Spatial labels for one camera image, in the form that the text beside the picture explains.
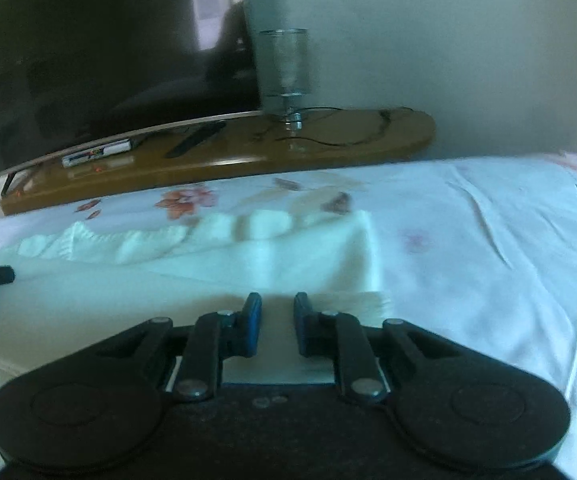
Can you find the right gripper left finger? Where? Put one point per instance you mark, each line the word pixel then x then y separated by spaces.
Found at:
pixel 239 336

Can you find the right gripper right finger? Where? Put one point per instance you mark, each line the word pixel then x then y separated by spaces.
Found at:
pixel 315 330

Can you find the white knitted garment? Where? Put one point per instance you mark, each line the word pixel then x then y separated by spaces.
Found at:
pixel 77 287

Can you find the brown wooden tv shelf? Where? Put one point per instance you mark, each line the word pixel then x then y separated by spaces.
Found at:
pixel 246 147

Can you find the black remote control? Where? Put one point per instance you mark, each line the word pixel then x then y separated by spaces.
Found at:
pixel 196 138

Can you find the floral white bed sheet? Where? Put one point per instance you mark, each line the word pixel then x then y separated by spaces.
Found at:
pixel 481 251

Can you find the black flat television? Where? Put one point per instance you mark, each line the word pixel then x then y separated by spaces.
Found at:
pixel 78 72

